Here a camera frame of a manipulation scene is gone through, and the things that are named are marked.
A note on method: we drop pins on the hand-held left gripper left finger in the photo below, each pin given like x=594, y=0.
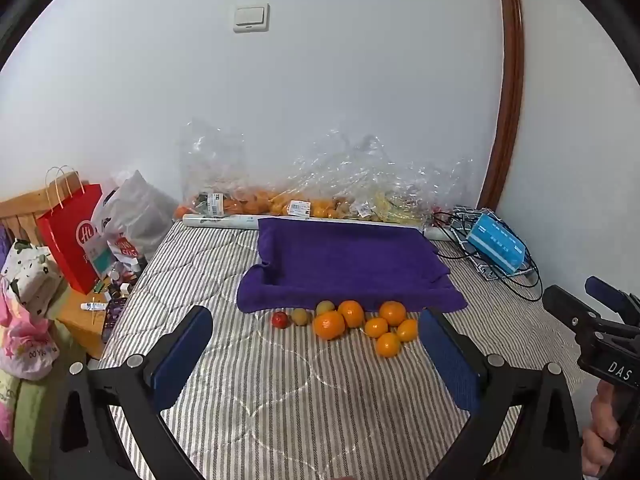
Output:
x=182, y=355

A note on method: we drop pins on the white light switch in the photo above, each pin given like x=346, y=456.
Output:
x=251, y=17

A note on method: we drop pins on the red paper bag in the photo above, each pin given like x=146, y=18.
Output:
x=65, y=240

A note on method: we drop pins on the grey plastic bag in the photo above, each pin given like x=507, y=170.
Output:
x=142, y=215

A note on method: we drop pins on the clear bag of leafy tangerines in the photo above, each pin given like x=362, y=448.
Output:
x=215, y=170

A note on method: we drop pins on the blue tissue box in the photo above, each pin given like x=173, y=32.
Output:
x=495, y=242

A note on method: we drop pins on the clear bag of red tomatoes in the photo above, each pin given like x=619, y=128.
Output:
x=439, y=211

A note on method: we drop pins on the small green fruit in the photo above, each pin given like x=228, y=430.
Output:
x=299, y=316
x=325, y=306

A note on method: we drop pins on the large rough-skinned orange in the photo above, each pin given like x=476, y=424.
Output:
x=329, y=325

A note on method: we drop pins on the white plastic bag red print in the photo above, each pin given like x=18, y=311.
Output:
x=112, y=240

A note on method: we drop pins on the small orange tangerine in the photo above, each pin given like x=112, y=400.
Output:
x=407, y=330
x=392, y=312
x=351, y=313
x=376, y=328
x=388, y=344

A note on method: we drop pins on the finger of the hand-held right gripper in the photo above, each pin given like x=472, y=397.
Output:
x=570, y=307
x=610, y=295

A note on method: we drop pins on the white tube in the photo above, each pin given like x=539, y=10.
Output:
x=94, y=305

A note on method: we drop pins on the clear bag of yellow fruit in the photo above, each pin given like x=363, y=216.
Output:
x=395, y=210

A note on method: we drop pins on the purple towel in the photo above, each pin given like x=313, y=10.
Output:
x=345, y=265

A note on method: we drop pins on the pink printed cloth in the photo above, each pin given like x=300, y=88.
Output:
x=25, y=345

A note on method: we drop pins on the green blanket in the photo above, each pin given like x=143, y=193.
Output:
x=30, y=410

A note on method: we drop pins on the clear bag of oranges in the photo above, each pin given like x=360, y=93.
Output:
x=260, y=205

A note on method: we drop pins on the small red fruit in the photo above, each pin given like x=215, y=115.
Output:
x=280, y=319

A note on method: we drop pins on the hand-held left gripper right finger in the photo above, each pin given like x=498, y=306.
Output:
x=450, y=360

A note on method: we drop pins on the wooden headboard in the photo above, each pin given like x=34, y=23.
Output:
x=20, y=210

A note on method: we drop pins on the wooden nightstand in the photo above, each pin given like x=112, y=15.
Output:
x=80, y=320

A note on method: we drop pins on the dark purple box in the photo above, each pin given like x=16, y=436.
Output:
x=114, y=317

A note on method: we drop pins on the white printed roll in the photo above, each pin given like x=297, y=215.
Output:
x=220, y=221

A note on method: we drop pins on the person's right hand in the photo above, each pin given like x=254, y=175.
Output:
x=600, y=425

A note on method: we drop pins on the white floral pillow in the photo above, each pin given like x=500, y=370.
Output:
x=30, y=270

